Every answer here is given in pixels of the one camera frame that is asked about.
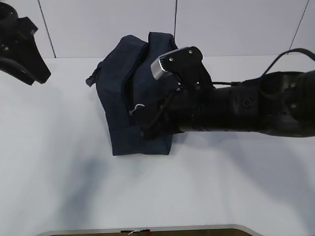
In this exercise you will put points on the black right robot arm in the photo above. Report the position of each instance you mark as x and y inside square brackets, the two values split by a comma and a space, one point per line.
[276, 104]

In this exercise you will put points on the navy blue lunch bag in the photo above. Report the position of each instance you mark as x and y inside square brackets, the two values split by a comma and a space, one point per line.
[123, 80]

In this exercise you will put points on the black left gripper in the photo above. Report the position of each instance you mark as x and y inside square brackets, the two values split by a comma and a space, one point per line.
[19, 55]

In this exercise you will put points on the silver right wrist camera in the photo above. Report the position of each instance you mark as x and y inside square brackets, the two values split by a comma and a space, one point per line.
[186, 65]

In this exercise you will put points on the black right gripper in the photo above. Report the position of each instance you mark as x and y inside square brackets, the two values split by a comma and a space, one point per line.
[179, 112]

